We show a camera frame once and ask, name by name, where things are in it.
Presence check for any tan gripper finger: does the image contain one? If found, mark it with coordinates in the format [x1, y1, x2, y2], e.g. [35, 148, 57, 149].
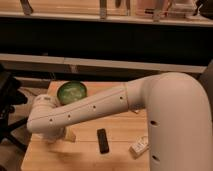
[65, 127, 76, 142]

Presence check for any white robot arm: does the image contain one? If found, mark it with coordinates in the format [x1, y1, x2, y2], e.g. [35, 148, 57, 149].
[27, 72, 213, 171]

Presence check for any black remote control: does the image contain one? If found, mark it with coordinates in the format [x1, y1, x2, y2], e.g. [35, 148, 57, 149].
[97, 129, 109, 154]

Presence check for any green bowl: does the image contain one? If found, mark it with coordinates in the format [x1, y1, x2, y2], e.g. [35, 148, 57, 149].
[57, 81, 87, 105]

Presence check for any black office chair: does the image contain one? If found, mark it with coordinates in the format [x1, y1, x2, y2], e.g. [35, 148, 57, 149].
[0, 64, 28, 151]

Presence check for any white plastic bottle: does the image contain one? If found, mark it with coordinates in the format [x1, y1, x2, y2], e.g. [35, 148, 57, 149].
[129, 136, 149, 158]

